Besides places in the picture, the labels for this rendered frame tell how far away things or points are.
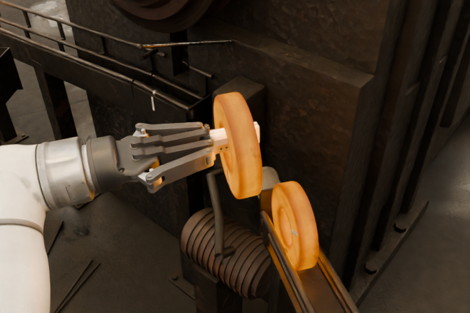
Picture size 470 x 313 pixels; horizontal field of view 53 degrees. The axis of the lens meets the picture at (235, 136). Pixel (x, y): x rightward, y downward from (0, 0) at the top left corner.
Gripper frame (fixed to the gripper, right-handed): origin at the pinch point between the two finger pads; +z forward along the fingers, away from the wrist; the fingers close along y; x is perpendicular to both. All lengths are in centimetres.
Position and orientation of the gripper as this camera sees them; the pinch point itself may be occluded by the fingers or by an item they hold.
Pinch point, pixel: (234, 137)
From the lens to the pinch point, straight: 68.0
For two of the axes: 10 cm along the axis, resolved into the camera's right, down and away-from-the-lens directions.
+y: 2.7, 5.9, -7.6
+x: -0.5, -7.8, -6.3
